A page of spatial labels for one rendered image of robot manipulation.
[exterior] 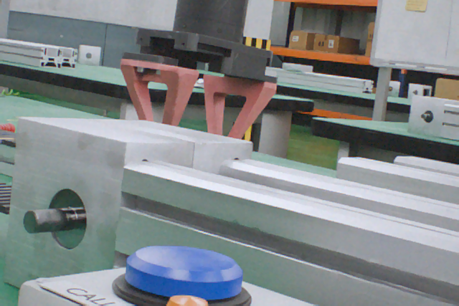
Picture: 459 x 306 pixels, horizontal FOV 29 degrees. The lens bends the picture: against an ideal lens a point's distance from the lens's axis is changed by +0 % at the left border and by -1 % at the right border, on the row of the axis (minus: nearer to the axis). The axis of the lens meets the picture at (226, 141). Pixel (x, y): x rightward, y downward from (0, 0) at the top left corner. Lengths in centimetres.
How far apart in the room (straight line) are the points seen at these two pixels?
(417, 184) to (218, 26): 22
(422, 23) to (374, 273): 357
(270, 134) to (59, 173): 302
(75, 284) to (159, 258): 3
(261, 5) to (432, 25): 489
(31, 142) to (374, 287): 22
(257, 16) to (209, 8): 793
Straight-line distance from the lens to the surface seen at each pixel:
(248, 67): 72
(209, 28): 70
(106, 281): 32
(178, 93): 67
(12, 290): 52
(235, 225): 41
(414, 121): 233
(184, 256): 31
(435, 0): 390
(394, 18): 401
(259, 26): 866
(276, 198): 39
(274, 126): 349
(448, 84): 507
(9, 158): 90
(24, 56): 376
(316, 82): 559
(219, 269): 30
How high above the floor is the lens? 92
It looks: 6 degrees down
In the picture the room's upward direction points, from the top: 7 degrees clockwise
